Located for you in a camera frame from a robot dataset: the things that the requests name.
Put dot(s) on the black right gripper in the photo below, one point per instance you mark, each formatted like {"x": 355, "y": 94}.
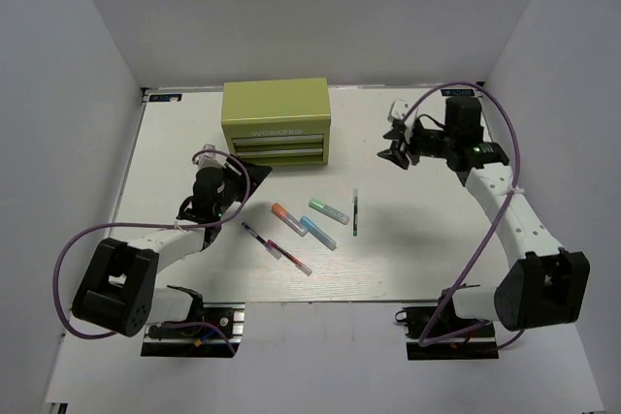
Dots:
{"x": 395, "y": 154}

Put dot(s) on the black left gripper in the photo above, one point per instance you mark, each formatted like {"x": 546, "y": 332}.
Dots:
{"x": 257, "y": 174}

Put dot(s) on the green drawer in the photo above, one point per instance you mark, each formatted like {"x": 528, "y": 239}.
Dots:
{"x": 257, "y": 152}
{"x": 278, "y": 140}

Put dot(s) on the green top drawer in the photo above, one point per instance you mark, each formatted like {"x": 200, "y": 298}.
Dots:
{"x": 278, "y": 140}

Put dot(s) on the orange cap highlighter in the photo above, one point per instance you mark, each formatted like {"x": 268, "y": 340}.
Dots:
{"x": 288, "y": 219}

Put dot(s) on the purple gel pen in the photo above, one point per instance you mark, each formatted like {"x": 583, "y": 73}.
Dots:
{"x": 270, "y": 249}

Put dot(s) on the black green gel pen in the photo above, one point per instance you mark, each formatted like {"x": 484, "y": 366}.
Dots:
{"x": 355, "y": 200}

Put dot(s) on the green cap highlighter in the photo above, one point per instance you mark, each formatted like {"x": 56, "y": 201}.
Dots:
{"x": 328, "y": 211}

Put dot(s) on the blue cap highlighter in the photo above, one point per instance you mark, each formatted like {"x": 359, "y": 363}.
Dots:
{"x": 318, "y": 233}

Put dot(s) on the red gel pen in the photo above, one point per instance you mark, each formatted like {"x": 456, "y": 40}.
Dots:
{"x": 296, "y": 262}

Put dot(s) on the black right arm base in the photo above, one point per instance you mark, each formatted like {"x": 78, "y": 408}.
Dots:
{"x": 477, "y": 344}

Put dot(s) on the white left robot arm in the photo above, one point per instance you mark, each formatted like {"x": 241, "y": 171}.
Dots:
{"x": 118, "y": 291}

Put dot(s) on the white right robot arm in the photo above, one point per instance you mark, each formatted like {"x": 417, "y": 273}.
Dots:
{"x": 545, "y": 283}

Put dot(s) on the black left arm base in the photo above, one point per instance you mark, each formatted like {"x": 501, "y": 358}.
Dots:
{"x": 219, "y": 338}

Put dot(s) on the green metal drawer toolbox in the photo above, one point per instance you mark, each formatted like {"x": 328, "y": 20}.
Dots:
{"x": 266, "y": 108}

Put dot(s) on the blue right corner label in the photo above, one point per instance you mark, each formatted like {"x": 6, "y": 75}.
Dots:
{"x": 455, "y": 92}

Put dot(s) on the blue corner label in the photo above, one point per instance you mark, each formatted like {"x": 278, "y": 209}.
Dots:
{"x": 165, "y": 98}
{"x": 455, "y": 92}

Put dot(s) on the blue left corner label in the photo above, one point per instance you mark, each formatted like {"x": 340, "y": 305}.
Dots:
{"x": 165, "y": 98}

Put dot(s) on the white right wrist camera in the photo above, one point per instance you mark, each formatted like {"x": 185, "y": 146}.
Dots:
{"x": 398, "y": 110}

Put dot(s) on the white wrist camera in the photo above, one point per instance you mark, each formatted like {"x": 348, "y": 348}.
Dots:
{"x": 398, "y": 110}
{"x": 206, "y": 158}

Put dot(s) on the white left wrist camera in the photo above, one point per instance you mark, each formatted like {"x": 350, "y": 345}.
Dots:
{"x": 206, "y": 158}

